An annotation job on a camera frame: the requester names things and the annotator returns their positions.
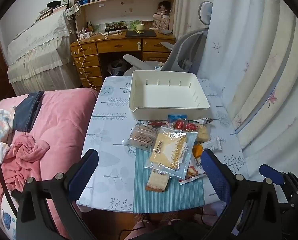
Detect floral hanging pouch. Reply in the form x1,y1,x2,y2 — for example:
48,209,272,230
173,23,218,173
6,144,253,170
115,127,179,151
65,4,81,20

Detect dark-haired doll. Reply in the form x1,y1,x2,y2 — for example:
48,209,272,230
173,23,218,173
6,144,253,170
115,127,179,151
155,1,173,18

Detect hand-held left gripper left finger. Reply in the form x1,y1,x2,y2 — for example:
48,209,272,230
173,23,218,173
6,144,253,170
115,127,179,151
11,149,99,240

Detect teal striped placemat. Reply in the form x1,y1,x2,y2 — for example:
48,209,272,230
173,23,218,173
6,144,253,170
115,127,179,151
133,146,205,213

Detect pink quilt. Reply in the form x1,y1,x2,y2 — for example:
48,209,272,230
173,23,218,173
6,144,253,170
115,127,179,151
0,87,99,240

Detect green black packet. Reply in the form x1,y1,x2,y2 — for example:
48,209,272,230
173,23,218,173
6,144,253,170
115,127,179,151
106,23,128,30

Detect floral cardboard box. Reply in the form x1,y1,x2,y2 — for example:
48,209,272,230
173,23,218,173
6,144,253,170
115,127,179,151
152,16,170,30

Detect stack of books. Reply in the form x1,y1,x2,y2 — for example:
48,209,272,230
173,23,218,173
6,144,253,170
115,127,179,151
35,2,69,22

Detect black desk mat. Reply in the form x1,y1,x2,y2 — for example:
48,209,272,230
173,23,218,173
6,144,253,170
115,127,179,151
125,30,156,38

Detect yellow cracker blue-edged packet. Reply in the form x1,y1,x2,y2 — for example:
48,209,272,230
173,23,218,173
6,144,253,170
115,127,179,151
144,126,198,179

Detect white floral cloth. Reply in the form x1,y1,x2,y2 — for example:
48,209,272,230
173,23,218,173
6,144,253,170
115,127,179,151
0,109,16,153

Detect white grey sachet packet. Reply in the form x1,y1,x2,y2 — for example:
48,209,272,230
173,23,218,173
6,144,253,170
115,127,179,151
201,136,223,152

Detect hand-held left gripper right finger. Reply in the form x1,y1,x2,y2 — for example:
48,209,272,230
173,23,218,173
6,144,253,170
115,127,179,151
201,149,284,240

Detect dark blue jeans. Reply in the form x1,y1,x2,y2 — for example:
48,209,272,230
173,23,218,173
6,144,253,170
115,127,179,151
13,91,45,132

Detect wooden bookshelf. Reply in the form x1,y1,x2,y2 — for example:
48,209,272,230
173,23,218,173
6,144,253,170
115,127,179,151
71,0,177,30

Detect puffed rice cake packet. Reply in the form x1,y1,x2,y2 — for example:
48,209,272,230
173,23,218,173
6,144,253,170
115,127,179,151
195,124,211,142

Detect red and white snack packet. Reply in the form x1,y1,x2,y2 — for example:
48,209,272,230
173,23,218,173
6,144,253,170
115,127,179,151
179,159,205,185

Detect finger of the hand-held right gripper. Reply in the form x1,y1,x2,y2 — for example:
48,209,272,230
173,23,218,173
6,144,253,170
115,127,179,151
260,164,286,186

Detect white blue print pillow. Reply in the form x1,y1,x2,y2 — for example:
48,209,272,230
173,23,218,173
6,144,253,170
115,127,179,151
0,195,18,240

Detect shiny blue snack packet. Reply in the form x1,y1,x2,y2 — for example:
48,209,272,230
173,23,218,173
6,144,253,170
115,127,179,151
167,114,188,123

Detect small trash bin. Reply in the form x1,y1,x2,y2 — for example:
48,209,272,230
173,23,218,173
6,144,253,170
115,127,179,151
107,60,127,75

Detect walnut date clear packet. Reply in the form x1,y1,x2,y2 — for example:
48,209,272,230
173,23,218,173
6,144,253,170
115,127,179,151
184,122,199,132

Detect white plastic storage bin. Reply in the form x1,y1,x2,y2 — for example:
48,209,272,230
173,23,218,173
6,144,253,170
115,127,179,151
128,70,210,120

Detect grey office chair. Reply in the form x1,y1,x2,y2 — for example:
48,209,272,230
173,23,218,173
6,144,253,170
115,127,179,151
123,1,212,77

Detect brown bread clear packet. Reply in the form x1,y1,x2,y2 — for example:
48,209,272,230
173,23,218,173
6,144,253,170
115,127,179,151
123,124,159,152

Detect beige soda cracker packet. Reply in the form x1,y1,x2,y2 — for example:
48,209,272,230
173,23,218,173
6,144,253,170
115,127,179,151
146,169,170,192

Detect crumpled pink fleece blanket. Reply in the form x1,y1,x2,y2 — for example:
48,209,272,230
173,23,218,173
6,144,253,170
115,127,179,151
0,132,50,205

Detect white lace covered furniture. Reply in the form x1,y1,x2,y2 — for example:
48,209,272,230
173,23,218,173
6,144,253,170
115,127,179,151
7,11,82,97

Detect wooden desk with drawers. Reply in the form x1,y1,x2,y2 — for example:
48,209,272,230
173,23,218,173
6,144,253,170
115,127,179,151
70,29,177,89

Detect leaf print tablecloth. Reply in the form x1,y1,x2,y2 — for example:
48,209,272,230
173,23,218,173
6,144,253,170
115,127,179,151
75,76,249,214

